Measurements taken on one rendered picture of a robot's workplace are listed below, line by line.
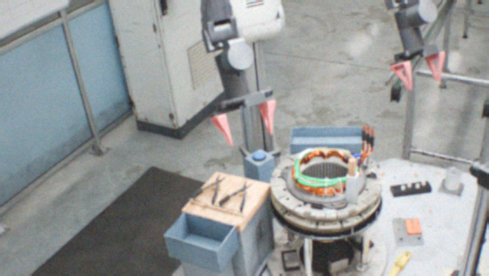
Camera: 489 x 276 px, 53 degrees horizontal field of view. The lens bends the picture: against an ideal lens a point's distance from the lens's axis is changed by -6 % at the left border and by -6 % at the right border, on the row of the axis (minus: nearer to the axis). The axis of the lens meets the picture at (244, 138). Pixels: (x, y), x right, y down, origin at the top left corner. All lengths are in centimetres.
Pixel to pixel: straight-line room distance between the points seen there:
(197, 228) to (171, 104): 229
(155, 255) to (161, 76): 133
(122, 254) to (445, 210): 181
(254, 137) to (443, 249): 76
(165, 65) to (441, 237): 237
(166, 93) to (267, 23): 210
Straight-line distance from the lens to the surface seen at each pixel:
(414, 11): 133
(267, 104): 116
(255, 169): 169
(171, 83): 364
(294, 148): 171
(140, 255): 295
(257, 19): 165
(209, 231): 148
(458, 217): 189
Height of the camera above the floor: 200
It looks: 32 degrees down
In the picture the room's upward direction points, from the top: 7 degrees counter-clockwise
